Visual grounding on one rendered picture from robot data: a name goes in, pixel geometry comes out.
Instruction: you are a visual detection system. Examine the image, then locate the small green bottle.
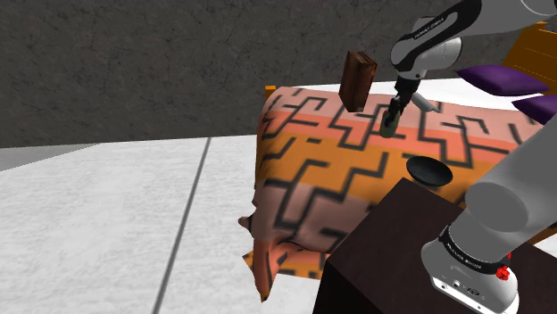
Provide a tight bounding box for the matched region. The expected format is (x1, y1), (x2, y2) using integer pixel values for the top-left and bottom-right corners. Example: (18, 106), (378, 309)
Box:
(378, 110), (400, 139)

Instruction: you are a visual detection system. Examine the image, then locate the brown wooden block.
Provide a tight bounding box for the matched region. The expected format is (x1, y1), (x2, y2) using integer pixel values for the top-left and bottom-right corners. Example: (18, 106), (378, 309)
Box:
(338, 50), (378, 113)

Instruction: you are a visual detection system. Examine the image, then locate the black bowl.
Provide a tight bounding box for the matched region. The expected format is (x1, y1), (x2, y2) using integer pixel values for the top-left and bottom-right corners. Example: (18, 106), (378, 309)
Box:
(405, 155), (454, 188)

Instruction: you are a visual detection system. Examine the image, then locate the purple pillow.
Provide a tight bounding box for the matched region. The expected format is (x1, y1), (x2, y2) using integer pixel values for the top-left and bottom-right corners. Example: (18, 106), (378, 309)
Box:
(455, 64), (553, 97)
(511, 94), (557, 127)

